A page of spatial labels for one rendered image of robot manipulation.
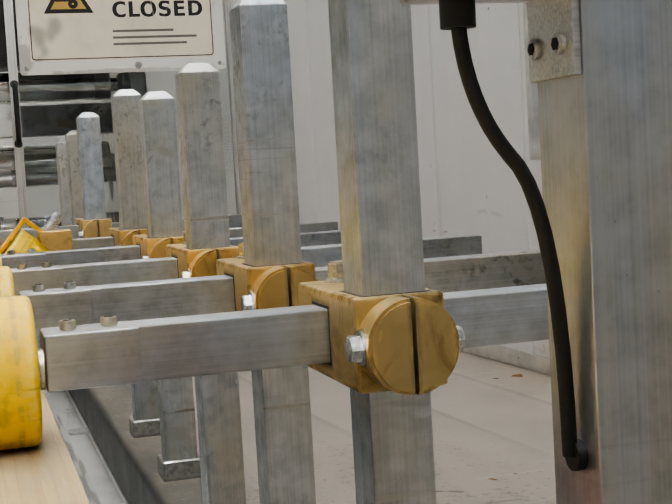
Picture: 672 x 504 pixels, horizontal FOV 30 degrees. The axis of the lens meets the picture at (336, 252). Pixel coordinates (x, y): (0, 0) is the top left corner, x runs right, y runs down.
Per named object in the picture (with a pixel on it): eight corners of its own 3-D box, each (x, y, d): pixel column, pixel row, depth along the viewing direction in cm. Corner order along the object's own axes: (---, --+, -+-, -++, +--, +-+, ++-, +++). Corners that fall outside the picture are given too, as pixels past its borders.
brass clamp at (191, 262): (224, 290, 125) (221, 240, 125) (254, 302, 113) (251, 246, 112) (162, 295, 124) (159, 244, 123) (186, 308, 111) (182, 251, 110)
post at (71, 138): (101, 382, 240) (83, 130, 236) (103, 385, 236) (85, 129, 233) (82, 384, 239) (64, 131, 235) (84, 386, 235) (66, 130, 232)
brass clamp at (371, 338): (388, 355, 78) (383, 274, 77) (473, 390, 65) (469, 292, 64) (291, 365, 76) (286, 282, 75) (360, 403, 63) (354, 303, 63)
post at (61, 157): (88, 367, 263) (72, 138, 260) (90, 369, 260) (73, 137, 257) (71, 369, 262) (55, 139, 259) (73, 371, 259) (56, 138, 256)
